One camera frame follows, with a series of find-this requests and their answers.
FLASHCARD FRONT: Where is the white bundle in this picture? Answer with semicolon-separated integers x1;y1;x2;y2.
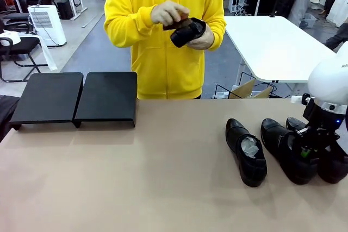
0;32;21;47

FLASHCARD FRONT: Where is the large white table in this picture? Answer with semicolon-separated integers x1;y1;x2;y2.
224;15;338;99

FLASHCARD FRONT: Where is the black leather dress shoe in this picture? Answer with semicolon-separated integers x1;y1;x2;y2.
260;118;319;186
225;118;268;188
285;116;348;185
170;17;207;49

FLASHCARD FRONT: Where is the grey storage bin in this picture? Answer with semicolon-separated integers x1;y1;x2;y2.
299;13;318;29

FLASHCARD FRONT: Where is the bystander in dark trousers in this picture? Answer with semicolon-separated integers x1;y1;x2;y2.
325;22;348;51

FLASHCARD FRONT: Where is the brown cardboard box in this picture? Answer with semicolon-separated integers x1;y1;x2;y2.
229;79;272;99

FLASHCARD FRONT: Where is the person's right forearm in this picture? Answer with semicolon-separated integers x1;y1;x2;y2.
104;5;157;48

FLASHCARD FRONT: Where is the person in yellow hoodie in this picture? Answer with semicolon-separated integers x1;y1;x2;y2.
104;0;227;100

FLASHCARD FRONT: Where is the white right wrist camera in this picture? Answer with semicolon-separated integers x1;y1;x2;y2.
290;93;312;105

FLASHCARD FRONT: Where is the person's left forearm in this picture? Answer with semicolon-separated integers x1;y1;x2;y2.
202;11;227;51

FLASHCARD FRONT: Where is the white computer case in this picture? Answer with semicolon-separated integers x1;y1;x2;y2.
230;0;247;14

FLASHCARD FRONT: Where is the white hanging garment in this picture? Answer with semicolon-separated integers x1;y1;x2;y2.
326;0;348;25

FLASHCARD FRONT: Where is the person's left hand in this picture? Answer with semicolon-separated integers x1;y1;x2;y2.
188;24;215;50

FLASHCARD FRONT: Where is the person's right hand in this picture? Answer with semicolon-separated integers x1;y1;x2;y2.
151;0;191;26

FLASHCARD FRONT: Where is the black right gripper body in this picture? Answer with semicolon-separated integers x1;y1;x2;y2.
303;97;340;137

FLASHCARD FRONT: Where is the black computer tower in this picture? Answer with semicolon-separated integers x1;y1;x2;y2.
56;0;74;20

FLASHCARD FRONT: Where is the white air purifier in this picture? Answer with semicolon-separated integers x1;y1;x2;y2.
27;3;67;47

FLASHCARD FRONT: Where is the white hanging cloth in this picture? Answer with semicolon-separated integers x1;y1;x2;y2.
34;34;58;71

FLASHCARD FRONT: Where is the brown wooden shoe brush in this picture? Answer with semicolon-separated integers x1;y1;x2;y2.
163;11;192;31

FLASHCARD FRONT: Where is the black wire frame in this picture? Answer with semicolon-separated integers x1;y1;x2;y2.
214;71;274;99

